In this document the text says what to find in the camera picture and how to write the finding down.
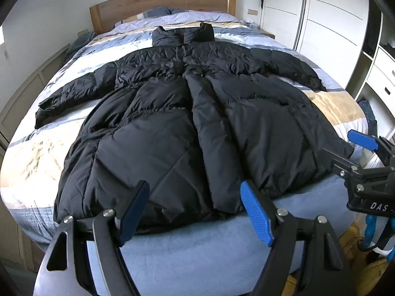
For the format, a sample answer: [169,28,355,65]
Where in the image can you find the yellow cloth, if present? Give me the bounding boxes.
[282,222,395,296]

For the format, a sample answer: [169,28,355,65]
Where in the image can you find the white drawer unit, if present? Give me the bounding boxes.
[346,6,395,130]

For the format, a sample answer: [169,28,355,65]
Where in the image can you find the bed with striped duvet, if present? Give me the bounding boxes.
[0,12,369,244]

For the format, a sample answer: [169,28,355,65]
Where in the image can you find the blue cord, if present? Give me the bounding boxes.
[358,213,395,255]

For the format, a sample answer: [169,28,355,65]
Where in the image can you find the black puffer coat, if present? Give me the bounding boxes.
[35,22,355,232]

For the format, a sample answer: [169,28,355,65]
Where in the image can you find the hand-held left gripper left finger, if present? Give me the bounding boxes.
[32,179,151,296]

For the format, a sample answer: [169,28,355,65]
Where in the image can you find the beige low wall cabinet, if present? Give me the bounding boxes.
[0,43,72,144]

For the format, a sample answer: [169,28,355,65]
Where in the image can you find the white wardrobe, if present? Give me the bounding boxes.
[259,0,371,91]

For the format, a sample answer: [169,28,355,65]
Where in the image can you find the blue denim clothing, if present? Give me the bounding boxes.
[66,31,97,56]

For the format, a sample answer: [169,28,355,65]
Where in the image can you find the dark blue pillow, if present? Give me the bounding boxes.
[144,6,186,18]

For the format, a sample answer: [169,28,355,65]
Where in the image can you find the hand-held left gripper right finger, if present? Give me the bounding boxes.
[240,179,355,296]

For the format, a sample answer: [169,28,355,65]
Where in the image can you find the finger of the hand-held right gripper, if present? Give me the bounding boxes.
[347,129,395,168]
[322,148,361,179]

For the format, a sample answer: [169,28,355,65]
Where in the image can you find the dark clothes on shelf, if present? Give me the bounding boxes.
[358,99,378,136]

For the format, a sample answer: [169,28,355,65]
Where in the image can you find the wooden headboard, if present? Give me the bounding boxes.
[89,0,237,34]

